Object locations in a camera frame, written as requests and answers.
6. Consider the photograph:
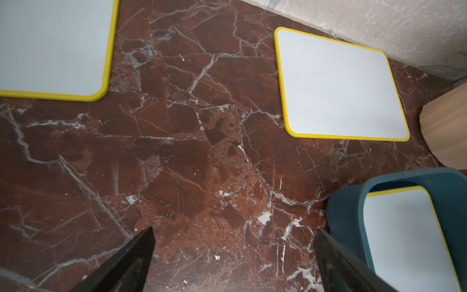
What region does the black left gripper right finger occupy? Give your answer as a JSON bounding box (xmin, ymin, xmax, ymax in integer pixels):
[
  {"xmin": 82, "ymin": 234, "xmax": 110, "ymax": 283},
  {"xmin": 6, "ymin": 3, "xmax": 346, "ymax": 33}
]
[{"xmin": 314, "ymin": 228, "xmax": 395, "ymax": 292}]

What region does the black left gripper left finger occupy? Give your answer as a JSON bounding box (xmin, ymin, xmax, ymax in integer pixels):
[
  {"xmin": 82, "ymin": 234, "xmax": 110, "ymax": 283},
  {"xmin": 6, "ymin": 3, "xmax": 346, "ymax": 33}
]
[{"xmin": 72, "ymin": 226, "xmax": 156, "ymax": 292}]

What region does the yellow framed whiteboard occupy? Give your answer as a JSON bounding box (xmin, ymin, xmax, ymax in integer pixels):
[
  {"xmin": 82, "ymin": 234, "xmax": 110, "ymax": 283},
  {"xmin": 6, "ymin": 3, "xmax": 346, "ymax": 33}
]
[
  {"xmin": 1, "ymin": 0, "xmax": 119, "ymax": 102},
  {"xmin": 363, "ymin": 186, "xmax": 461, "ymax": 292},
  {"xmin": 274, "ymin": 27, "xmax": 410, "ymax": 142}
]

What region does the dark teal storage tray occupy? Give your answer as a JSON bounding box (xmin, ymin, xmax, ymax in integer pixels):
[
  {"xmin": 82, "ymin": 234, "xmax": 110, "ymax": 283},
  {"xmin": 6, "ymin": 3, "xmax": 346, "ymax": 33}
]
[{"xmin": 326, "ymin": 167, "xmax": 467, "ymax": 292}]

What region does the beige flower pot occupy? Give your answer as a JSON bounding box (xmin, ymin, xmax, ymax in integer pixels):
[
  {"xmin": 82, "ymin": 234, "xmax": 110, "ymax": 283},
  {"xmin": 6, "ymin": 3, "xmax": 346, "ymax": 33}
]
[{"xmin": 420, "ymin": 84, "xmax": 467, "ymax": 170}]

